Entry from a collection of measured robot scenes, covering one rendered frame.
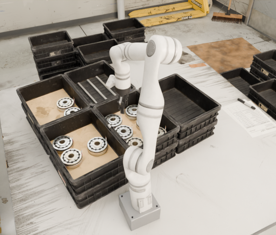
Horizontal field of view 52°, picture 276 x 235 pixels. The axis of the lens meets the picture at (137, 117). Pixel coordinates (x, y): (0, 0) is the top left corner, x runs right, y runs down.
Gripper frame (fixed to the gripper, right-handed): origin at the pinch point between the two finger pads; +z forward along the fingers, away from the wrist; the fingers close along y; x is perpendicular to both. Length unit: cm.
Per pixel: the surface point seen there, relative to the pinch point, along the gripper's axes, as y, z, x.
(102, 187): -33.3, 22.9, 3.3
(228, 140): 17, 30, -59
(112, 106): 13.2, 11.8, 9.9
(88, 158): -22.1, 17.2, 13.6
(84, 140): -10.3, 17.3, 19.8
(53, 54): 124, 50, 102
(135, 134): -1.4, 17.2, -6.1
